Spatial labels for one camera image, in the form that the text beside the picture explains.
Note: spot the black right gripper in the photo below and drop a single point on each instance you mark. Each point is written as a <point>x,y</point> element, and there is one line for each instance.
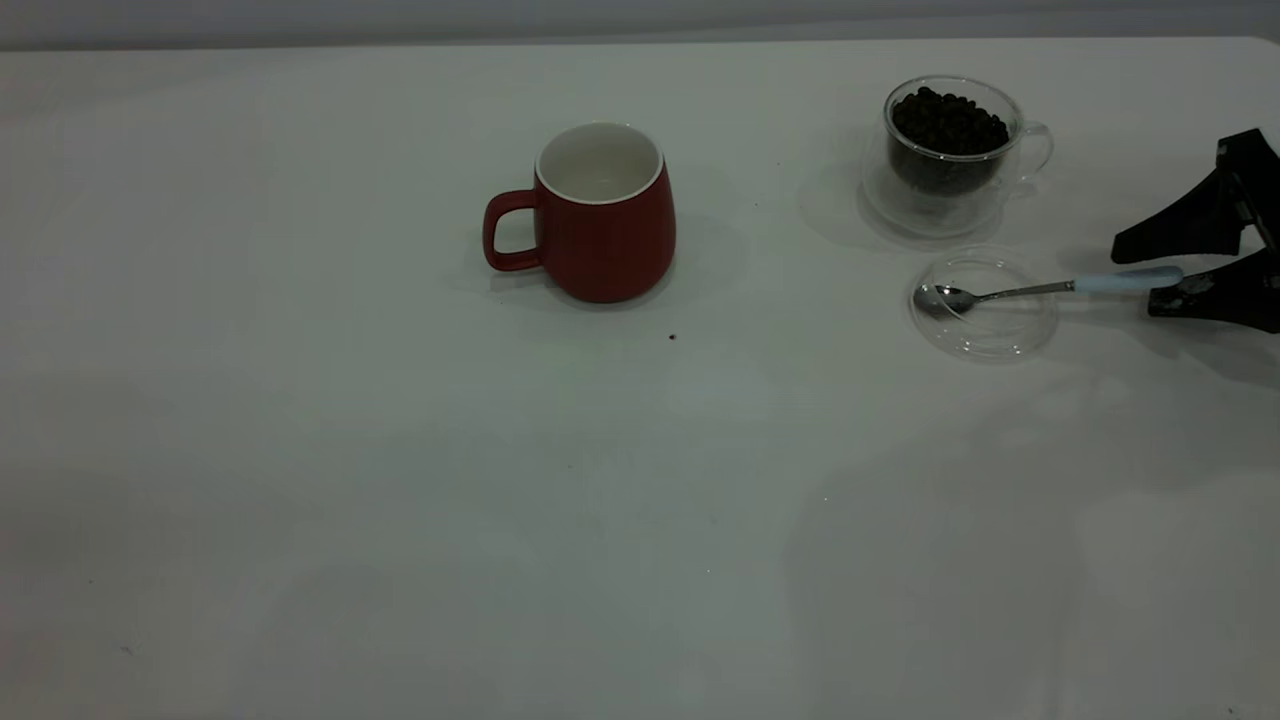
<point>1262,175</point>

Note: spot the clear glass saucer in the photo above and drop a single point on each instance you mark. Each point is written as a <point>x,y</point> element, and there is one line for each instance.
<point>985,340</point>

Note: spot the clear double-wall glass cup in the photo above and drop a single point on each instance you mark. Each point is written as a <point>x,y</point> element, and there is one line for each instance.
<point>935,215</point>

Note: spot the coffee bean pile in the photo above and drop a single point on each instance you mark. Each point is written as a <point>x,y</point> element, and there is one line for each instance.
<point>948,130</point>

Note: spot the red ceramic mug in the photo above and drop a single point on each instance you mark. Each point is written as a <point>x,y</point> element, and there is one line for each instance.
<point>610,250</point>

